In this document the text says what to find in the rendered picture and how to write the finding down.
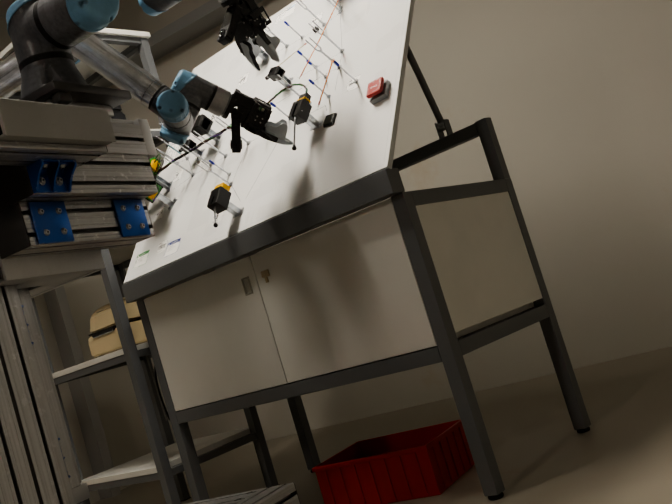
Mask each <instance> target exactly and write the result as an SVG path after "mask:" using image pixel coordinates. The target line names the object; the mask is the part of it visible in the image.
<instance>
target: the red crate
mask: <svg viewBox="0 0 672 504"><path fill-rule="evenodd" d="M473 465H474V461H473V458H472V454H471V451H470V448H469V445H468V442H467V438H466V435H465V432H464V429H463V426H462V422H461V419H460V420H455V421H450V422H446V423H441V424H436V425H432V426H427V427H422V428H418V429H413V430H408V431H404V432H399V433H394V434H390V435H385V436H380V437H376V438H371V439H366V440H362V441H357V442H355V443H354V444H352V445H350V446H349V447H347V448H345V449H344V450H342V451H340V452H339V453H337V454H335V455H334V456H332V457H330V458H329V459H327V460H325V461H324V462H322V463H320V464H319V465H317V466H315V467H314V468H312V471H313V472H315V473H316V476H317V480H318V483H319V486H320V490H321V493H322V496H323V500H324V503H325V504H388V503H394V502H400V501H406V500H412V499H418V498H424V497H430V496H436V495H440V494H442V493H443V492H444V491H445V490H446V489H447V488H448V487H450V486H451V485H452V484H453V483H454V482H455V481H456V480H457V479H459V478H460V477H461V476H462V475H463V474H464V473H465V472H467V471H468V470H469V469H470V468H471V467H472V466H473Z"/></svg>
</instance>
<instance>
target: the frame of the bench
mask: <svg viewBox="0 0 672 504"><path fill-rule="evenodd" d="M501 192H508V193H509V196H510V199H511V202H512V205H513V208H514V212H515V215H516V218H517V221H518V224H519V227H520V230H521V233H522V236H523V239H524V242H525V245H526V248H527V251H528V254H529V258H530V261H531V264H532V267H533V270H534V273H535V276H536V279H537V282H538V285H539V288H540V291H541V294H542V297H543V298H541V299H539V300H536V301H534V302H533V304H534V307H532V308H530V309H527V310H525V311H522V312H520V313H517V314H515V315H513V316H510V317H508V318H505V319H503V320H500V321H498V322H496V323H493V324H491V325H488V326H486V327H483V328H481V329H478V330H476V331H474V332H471V333H469V334H466V335H464V336H461V337H459V338H457V336H456V333H455V329H454V326H453V323H452V320H451V317H450V314H449V310H448V307H447V304H446V301H445V298H444V295H443V291H442V288H441V285H440V282H439V279H438V276H437V272H436V269H435V266H434V263H433V260H432V257H431V253H430V250H429V247H428V244H427V241H426V238H425V235H424V231H423V228H422V225H421V222H420V219H419V216H418V212H417V209H416V206H417V205H423V204H430V203H436V202H443V201H449V200H456V199H462V198H469V197H475V196H482V195H488V194H495V193H501ZM391 200H392V203H393V206H394V209H395V212H396V215H397V219H398V222H399V225H400V228H401V231H402V235H403V238H404V241H405V244H406V247H407V250H408V254H409V257H410V260H411V263H412V266H413V270H414V273H415V276H416V279H417V282H418V286H419V289H420V292H421V295H422V298H423V301H424V305H425V308H426V311H427V314H428V317H429V321H430V324H431V327H432V330H433V333H434V336H435V340H436V343H437V346H435V347H431V348H427V349H423V350H419V351H415V352H411V353H407V354H403V355H399V356H395V357H391V358H387V359H383V360H379V361H375V362H371V363H367V364H363V365H359V366H355V367H351V368H347V369H343V370H339V371H335V372H331V373H327V374H323V375H320V376H316V377H312V378H308V379H304V380H300V381H296V382H292V383H288V384H284V385H280V386H276V387H272V388H268V389H264V390H260V391H256V392H252V393H248V394H244V395H240V396H236V397H232V398H228V399H224V400H220V401H216V402H212V403H208V404H204V405H200V406H196V407H192V408H188V409H184V410H179V411H175V408H174V404H173V401H172V397H171V394H170V390H169V387H168V383H167V380H166V376H165V373H164V369H163V366H162V362H161V359H160V355H159V352H158V349H157V345H156V342H155V338H154V335H153V331H152V328H151V324H150V321H149V317H148V314H147V310H146V307H145V303H144V299H142V300H139V301H137V302H136V303H137V306H138V310H139V313H140V317H141V320H142V324H143V327H144V331H145V334H146V338H147V341H148V345H149V348H150V352H151V355H152V359H153V362H154V366H155V369H156V373H157V376H158V380H159V383H160V387H161V390H162V394H163V397H164V401H165V404H166V408H167V411H168V415H169V418H170V422H171V425H172V429H173V432H174V436H175V439H176V443H177V446H178V450H179V453H180V457H181V460H182V464H183V467H184V471H185V474H186V478H187V481H188V485H189V488H190V492H191V495H192V499H193V502H196V501H201V500H206V499H209V495H208V492H207V488H206V485H205V481H204V478H203V474H202V471H201V467H200V464H199V460H198V457H197V453H196V450H195V446H194V443H193V439H192V436H191V432H190V429H189V425H188V422H189V421H193V420H198V419H202V418H206V417H210V416H215V415H219V414H223V413H227V412H232V411H236V410H240V409H244V408H249V407H253V406H257V405H261V404H266V403H270V402H274V401H278V400H283V399H287V401H288V404H289V408H290V411H291V414H292V418H293V421H294V424H295V428H296V431H297V434H298V438H299V441H300V445H301V448H302V451H303V455H304V458H305V461H306V465H307V468H308V470H311V473H314V472H313V471H312V468H314V467H315V466H317V465H319V464H320V463H321V462H320V459H319V456H318V452H317V449H316V446H315V442H314V439H313V436H312V432H311V429H310V426H309V422H308V419H307V416H306V412H305V409H304V406H303V402H302V399H301V396H300V395H304V394H308V393H313V392H317V391H321V390H325V389H330V388H334V387H338V386H342V385H347V384H351V383H355V382H359V381H364V380H368V379H372V378H376V377H381V376H385V375H389V374H393V373H398V372H402V371H406V370H410V369H415V368H419V367H423V366H427V365H432V364H436V363H440V362H443V365H444V368H445V372H446V375H447V378H448V381H449V384H450V387H451V391H452V394H453V397H454V400H455V403H456V407H457V410H458V413H459V416H460V419H461V422H462V426H463V429H464V432H465V435H466V438H467V442H468V445H469V448H470V451H471V454H472V458H473V461H474V464H475V467H476V470H477V473H478V477H479V480H480V483H481V486H482V489H483V493H484V496H488V499H489V500H490V501H494V500H498V499H501V498H502V497H503V496H504V493H503V491H504V490H505V488H504V484H503V481H502V478H501V475H500V472H499V469H498V465H497V462H496V459H495V456H494V453H493V450H492V446H491V443H490V440H489V437H488V434H487V431H486V427H485V424H484V421H483V418H482V415H481V412H480V408H479V405H478V402H477V399H476V396H475V393H474V390H473V386H472V383H471V380H470V377H469V374H468V371H467V367H466V364H465V361H464V358H463V355H465V354H467V353H470V352H472V351H474V350H476V349H478V348H481V347H483V346H485V345H487V344H490V343H492V342H494V341H496V340H499V339H501V338H503V337H505V336H508V335H510V334H512V333H514V332H516V331H519V330H521V329H523V328H525V327H528V326H530V325H532V324H534V323H537V322H540V325H541V329H542V332H543V335H544V338H545V341H546V344H547V347H548V350H549V353H550V356H551V359H552V362H553V366H554V369H555V372H556V375H557V378H558V381H559V384H560V387H561V390H562V393H563V396H564V399H565V402H566V406H567V409H568V412H569V415H570V418H571V421H572V424H573V427H574V430H577V433H585V432H588V431H590V427H589V426H590V425H591V423H590V420H589V416H588V413H587V410H586V407H585V404H584V401H583V398H582V395H581V392H580V389H579V386H578V383H577V380H576V377H575V374H574V371H573V367H572V364H571V361H570V358H569V355H568V352H567V349H566V346H565V343H564V340H563V337H562V334H561V331H560V328H559V325H558V322H557V318H556V315H555V312H554V309H553V306H552V303H551V300H550V297H549V294H548V291H547V288H546V285H545V282H544V279H543V276H542V273H541V269H540V266H539V263H538V260H537V257H536V254H535V251H534V248H533V245H532V242H531V239H530V236H529V233H528V230H527V227H526V224H525V220H524V217H523V214H522V211H521V208H520V205H519V202H518V199H517V196H516V193H515V190H514V187H513V184H512V181H511V178H508V179H500V180H492V181H485V182H477V183H469V184H461V185H453V186H445V187H438V188H430V189H422V190H414V191H406V192H401V193H399V194H396V195H394V196H391Z"/></svg>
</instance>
